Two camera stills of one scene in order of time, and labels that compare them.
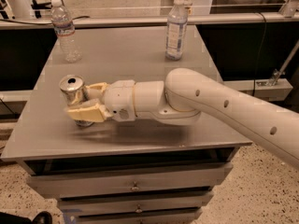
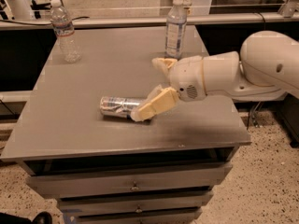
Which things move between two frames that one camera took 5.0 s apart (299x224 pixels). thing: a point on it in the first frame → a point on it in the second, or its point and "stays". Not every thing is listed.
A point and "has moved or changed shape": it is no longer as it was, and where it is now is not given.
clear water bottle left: [63, 21] stays
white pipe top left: [17, 1] stays
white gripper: [120, 99] → [186, 78]
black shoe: [43, 217] stays
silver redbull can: [72, 89] has moved or changed shape
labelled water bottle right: [177, 23] stays
